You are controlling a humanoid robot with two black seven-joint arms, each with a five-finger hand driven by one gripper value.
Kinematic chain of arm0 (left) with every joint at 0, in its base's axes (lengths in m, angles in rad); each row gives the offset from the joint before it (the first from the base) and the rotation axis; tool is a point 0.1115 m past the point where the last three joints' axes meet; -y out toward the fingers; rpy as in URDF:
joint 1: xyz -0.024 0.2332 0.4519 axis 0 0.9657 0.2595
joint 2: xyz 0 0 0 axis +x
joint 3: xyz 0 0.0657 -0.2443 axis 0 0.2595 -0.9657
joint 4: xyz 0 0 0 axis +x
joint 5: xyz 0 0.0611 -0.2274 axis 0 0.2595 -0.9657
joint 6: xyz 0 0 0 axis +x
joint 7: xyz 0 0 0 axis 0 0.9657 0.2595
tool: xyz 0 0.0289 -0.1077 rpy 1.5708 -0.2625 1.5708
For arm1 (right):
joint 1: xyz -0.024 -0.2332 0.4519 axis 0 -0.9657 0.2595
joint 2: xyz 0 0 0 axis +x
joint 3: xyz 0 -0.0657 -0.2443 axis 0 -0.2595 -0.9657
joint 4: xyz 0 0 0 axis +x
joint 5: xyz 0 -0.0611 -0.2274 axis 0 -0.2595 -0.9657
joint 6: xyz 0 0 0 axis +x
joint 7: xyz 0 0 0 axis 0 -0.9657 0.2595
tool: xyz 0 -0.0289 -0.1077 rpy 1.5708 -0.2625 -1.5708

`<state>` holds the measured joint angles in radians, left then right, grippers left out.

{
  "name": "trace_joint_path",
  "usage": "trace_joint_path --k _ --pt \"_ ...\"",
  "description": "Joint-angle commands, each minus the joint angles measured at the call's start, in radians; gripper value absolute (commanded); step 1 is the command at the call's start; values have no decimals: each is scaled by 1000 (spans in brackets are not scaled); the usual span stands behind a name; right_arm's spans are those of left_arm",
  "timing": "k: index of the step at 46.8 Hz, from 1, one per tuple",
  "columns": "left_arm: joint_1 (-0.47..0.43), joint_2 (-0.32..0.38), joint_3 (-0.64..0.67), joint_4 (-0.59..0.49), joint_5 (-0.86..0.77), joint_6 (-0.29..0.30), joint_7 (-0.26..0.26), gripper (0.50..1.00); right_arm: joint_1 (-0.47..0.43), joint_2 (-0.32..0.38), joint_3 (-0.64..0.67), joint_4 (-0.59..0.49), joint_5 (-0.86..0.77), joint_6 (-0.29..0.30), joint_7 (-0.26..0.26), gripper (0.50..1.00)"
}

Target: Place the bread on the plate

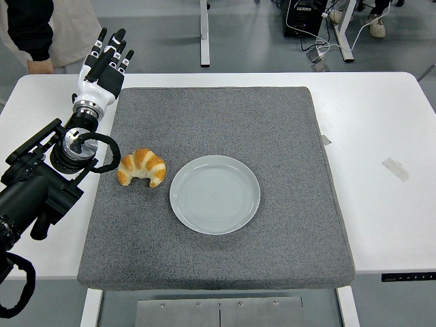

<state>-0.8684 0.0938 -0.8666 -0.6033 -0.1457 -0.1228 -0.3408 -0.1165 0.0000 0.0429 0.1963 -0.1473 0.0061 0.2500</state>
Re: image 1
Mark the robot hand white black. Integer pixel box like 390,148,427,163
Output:
72,27,136,109

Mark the croissant bread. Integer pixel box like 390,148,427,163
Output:
116,148,167,188

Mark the light grey round plate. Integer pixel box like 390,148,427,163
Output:
169,155,262,236

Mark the grey metal plate with screws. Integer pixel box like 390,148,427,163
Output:
135,296,305,327

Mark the person's hand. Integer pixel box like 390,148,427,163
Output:
27,57,55,75

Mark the person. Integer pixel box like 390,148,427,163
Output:
0,0,103,75

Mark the white desk leg slim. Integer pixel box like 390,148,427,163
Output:
199,0,211,67

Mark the grey fabric mat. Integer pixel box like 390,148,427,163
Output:
77,86,356,292

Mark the white table leg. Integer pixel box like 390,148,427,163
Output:
80,287,104,327
335,285,361,327

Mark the black computer box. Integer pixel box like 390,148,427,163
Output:
282,0,324,39

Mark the white desk leg with foot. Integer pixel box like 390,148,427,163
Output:
332,0,356,63

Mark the clear tape strip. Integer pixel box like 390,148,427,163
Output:
381,157,410,182

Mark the grey metal bar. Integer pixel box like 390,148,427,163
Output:
417,63,436,82

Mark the black table control panel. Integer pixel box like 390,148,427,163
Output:
381,272,436,283

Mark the white cable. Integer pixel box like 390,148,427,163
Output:
285,0,372,55

